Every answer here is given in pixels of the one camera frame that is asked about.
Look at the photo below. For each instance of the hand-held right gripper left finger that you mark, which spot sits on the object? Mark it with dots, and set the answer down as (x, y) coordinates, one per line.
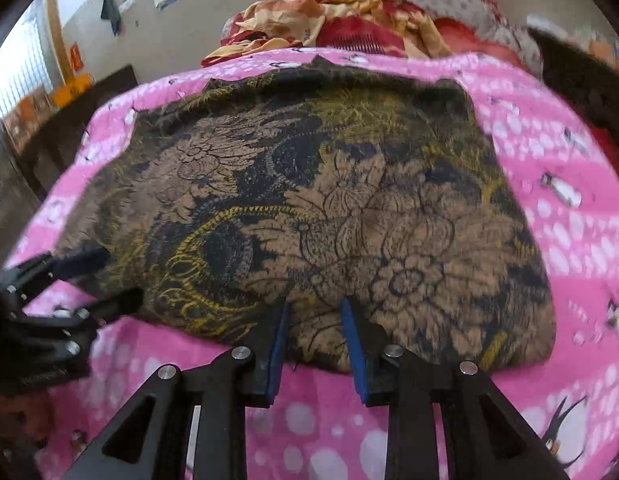
(279, 350)

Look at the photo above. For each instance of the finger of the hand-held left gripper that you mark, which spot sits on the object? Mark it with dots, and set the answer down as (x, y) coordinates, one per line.
(81, 261)
(114, 305)

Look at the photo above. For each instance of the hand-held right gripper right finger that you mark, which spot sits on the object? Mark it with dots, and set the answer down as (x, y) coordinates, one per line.
(353, 355)

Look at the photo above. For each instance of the dark floral shirt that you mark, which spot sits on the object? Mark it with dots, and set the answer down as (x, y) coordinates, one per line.
(339, 185)

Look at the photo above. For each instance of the brown cardboard box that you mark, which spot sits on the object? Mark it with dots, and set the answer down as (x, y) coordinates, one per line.
(26, 115)

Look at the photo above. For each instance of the orange box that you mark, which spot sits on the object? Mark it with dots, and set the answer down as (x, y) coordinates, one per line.
(71, 91)

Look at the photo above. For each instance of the dark wooden side table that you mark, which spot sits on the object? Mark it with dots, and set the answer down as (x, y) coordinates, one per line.
(104, 87)

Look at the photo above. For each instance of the glass block window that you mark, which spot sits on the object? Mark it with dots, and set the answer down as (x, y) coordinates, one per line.
(19, 65)

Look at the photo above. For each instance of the pink penguin blanket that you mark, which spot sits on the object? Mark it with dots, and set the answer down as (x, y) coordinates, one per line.
(564, 285)

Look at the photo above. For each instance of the dark hanging cloth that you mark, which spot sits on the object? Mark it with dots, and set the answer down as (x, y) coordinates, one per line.
(110, 10)

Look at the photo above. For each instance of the crumpled red orange quilt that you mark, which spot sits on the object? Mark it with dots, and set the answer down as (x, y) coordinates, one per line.
(289, 15)

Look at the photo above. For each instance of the dark carved wooden cabinet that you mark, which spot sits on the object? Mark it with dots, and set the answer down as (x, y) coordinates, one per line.
(584, 90)

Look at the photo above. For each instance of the red paper wall decoration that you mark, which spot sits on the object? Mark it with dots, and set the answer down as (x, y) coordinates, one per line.
(76, 56)

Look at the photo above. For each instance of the white wall hook strip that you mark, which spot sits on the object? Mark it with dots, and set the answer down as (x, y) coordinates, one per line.
(127, 4)

